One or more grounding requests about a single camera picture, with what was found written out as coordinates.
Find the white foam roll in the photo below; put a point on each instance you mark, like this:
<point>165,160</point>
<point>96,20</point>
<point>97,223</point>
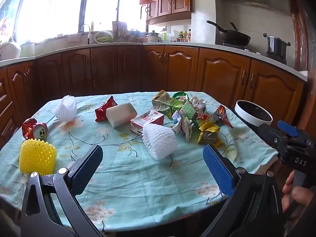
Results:
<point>121,114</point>

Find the crumpled white tissue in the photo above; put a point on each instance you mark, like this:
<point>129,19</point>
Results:
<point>198,103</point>

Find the person's right hand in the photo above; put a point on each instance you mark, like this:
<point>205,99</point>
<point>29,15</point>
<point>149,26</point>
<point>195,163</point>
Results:
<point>300,196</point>

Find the small red wrapper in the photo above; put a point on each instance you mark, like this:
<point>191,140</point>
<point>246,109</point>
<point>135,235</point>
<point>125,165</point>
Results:
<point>202,117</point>

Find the beige green drink pouch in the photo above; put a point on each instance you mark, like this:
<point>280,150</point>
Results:
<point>164,101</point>

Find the stone kitchen countertop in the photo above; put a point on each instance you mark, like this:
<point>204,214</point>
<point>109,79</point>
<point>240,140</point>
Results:
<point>205,46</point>

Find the white bin with black bag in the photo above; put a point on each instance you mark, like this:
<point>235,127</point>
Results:
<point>251,113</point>

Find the kitchen window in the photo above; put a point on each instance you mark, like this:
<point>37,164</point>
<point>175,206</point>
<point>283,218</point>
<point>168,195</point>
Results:
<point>61,9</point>

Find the knife rack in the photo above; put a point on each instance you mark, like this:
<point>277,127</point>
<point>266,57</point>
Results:
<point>119,30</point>

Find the black cooking pot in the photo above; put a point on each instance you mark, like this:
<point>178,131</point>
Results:
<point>275,45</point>

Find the white rice cooker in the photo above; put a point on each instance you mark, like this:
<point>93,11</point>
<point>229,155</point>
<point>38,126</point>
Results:
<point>153,37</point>

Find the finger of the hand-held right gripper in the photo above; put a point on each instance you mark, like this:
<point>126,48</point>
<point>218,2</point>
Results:
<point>270,134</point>
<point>287,127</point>

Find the small white foam fruit net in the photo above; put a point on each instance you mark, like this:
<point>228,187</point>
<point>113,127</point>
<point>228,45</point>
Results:
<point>65,109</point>

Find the green wrapper with white print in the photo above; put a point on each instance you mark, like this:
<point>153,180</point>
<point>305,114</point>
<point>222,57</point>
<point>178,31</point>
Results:
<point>188,111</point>

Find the white countertop appliance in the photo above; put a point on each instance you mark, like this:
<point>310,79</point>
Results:
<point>9,51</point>

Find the black wok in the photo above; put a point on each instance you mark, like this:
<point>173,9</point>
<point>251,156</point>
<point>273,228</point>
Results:
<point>234,37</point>

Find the cartoon print wrapper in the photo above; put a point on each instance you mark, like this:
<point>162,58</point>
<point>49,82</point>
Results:
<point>184,126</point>

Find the red and black snack wrapper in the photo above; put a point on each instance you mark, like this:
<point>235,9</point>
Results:
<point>221,113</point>

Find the yellow green snack wrapper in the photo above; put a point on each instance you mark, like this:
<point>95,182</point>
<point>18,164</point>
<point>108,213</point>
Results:
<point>208,134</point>

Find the basket of green vegetables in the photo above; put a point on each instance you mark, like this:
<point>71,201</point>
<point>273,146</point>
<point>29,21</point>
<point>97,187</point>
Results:
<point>103,37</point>

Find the large white foam fruit net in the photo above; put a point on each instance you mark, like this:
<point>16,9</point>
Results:
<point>160,140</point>

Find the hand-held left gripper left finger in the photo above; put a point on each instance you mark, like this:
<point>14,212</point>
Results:
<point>86,169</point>

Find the yellow foam fruit net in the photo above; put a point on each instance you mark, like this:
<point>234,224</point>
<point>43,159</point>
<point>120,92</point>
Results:
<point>37,156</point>

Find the red and white carton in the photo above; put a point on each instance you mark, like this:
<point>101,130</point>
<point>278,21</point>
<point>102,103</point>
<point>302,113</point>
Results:
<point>145,122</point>

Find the red wooden glass cabinet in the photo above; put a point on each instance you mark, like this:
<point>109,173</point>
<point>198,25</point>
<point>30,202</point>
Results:
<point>303,54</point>

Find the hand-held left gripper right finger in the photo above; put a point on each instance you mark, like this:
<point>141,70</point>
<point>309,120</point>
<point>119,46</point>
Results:
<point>218,170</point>

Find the row of condiment bottles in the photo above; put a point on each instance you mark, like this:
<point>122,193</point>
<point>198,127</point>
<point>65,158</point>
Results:
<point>184,36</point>

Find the teal floral tablecloth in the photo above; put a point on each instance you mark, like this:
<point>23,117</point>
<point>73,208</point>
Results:
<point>138,177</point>

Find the wooden cabinets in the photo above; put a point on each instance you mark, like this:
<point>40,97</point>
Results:
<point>172,69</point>
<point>167,0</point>

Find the wooden lower cabinets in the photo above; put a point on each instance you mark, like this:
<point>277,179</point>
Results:
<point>172,69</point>

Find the wooden upper cabinets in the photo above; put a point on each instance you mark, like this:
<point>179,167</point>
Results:
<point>167,0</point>

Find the crushed red can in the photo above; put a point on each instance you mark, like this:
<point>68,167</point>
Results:
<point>32,128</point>

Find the colourful wall poster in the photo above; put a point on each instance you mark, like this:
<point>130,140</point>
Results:
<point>7,14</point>

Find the metal sink faucet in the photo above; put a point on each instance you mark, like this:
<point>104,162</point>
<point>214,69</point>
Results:
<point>87,33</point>

